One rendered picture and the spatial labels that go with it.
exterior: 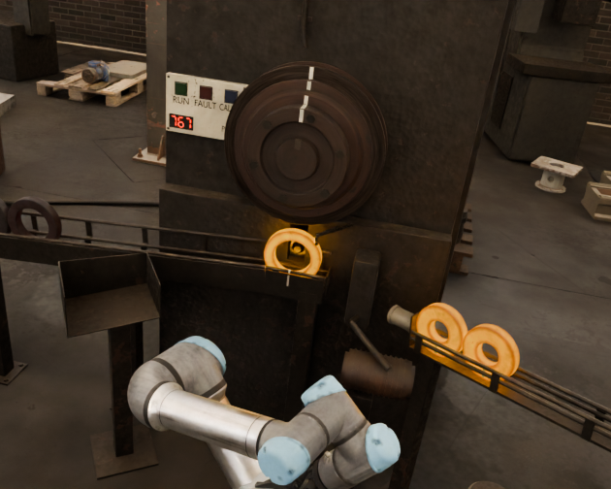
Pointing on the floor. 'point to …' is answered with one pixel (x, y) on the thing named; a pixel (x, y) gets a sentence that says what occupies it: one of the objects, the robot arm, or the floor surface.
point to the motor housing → (375, 378)
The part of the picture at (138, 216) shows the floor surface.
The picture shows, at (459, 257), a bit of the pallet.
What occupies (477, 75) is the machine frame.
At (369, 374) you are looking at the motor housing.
